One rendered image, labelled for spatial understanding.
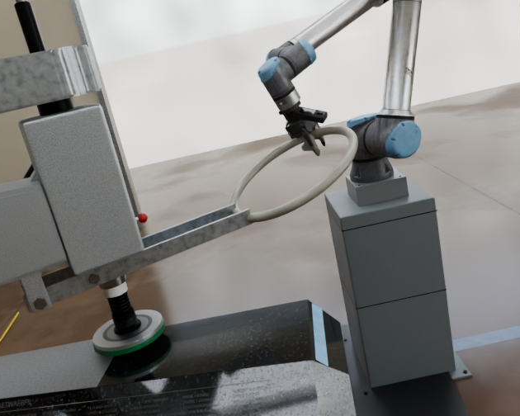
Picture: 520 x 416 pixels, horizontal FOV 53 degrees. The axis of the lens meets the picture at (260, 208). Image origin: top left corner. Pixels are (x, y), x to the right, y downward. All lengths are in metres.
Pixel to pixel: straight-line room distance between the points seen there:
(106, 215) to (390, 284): 1.32
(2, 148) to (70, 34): 1.52
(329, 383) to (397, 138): 1.04
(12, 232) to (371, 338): 1.58
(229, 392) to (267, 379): 0.11
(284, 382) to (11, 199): 0.82
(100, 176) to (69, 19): 4.92
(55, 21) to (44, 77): 4.93
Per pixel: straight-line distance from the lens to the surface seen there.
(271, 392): 1.38
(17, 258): 1.46
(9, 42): 6.49
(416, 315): 2.42
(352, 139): 1.68
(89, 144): 1.42
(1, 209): 1.43
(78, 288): 1.54
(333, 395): 1.40
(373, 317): 2.37
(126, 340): 1.60
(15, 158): 6.63
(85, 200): 1.43
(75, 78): 1.42
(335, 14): 2.14
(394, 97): 2.12
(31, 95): 1.40
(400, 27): 2.15
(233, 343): 1.52
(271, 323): 1.57
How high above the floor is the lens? 1.56
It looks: 17 degrees down
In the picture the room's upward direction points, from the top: 13 degrees counter-clockwise
